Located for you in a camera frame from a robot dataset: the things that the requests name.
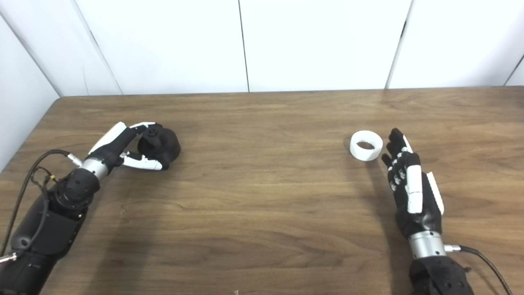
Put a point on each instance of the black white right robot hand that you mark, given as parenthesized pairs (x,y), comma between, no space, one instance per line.
(425,213)

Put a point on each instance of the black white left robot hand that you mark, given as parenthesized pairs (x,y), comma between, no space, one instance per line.
(110,149)

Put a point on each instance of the round black plastic part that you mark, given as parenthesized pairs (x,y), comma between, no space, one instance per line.
(166,145)

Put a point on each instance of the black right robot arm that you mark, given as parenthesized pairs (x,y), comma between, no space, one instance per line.
(440,274)

